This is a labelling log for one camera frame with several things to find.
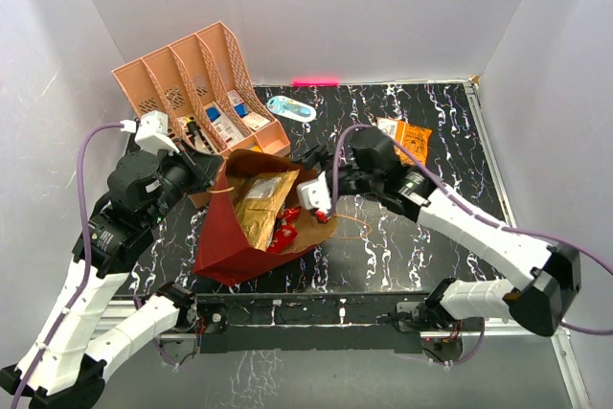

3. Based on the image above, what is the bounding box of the purple cable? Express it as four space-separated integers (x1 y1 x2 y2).
329 124 609 336
9 122 140 409

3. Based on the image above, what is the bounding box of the red brown paper bag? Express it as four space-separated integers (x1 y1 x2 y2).
193 149 342 286

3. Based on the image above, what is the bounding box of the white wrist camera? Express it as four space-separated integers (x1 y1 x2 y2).
296 172 332 223
120 110 179 155

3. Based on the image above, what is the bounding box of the pink plastic desk organizer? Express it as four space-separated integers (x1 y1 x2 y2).
111 21 292 210

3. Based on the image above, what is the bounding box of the blue blister pack item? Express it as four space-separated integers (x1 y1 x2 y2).
266 95 317 123

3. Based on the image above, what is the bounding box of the gold foil snack bag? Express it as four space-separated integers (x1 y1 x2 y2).
234 170 299 250

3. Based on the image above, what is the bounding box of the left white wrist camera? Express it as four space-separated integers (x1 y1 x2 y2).
120 110 179 155

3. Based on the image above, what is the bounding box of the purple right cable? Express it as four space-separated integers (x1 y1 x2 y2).
329 124 609 336

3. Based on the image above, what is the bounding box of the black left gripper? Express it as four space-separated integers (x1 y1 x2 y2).
143 136 223 228

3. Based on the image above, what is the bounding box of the black aluminium base frame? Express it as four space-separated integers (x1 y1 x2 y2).
79 291 485 372

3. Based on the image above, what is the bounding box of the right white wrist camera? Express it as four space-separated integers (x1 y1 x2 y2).
296 172 332 223

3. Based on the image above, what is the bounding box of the orange wafer snack packet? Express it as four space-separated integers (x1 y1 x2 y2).
376 118 432 165

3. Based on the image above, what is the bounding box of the blue white box in organizer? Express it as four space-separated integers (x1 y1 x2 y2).
205 105 222 130

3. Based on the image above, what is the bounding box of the pink tape strip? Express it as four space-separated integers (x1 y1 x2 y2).
291 76 339 87

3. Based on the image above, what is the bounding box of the white card pack in organizer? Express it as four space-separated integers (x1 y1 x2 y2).
227 90 270 131

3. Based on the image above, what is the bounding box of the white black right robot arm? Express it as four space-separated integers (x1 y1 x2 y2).
295 125 580 337

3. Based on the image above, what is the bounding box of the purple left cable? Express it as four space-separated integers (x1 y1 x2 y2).
9 122 140 409

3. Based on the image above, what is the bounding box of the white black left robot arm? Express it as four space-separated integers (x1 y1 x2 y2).
1 146 223 408

